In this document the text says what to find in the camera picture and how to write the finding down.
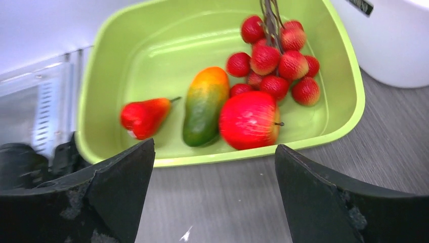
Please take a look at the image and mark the red fruit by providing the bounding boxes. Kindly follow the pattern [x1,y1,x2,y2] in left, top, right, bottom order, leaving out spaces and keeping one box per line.
[219,91,284,150]

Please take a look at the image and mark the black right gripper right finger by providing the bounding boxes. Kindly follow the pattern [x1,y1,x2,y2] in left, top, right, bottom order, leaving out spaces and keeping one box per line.
[275,145,428,242]

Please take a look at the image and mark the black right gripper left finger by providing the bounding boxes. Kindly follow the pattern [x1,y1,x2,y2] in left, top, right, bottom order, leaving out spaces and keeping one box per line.
[1,139,155,242]

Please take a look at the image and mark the red lychee bunch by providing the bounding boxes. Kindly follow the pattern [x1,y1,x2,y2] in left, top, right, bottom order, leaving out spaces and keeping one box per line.
[226,1,321,106]

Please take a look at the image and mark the white plastic basket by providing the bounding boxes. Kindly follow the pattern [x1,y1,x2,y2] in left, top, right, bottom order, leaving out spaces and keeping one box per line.
[332,0,428,88]

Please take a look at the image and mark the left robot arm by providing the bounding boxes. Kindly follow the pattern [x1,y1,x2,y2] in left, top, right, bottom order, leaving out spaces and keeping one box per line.
[1,134,91,191]

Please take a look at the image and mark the green plastic tray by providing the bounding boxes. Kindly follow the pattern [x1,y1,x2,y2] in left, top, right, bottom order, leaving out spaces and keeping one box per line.
[76,1,365,167]

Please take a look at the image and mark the green orange mango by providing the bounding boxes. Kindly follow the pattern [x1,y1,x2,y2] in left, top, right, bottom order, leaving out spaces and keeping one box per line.
[182,66,230,147]

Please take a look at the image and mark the red wax apple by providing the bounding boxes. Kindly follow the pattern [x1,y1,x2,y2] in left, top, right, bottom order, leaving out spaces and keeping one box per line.
[120,97,181,140]

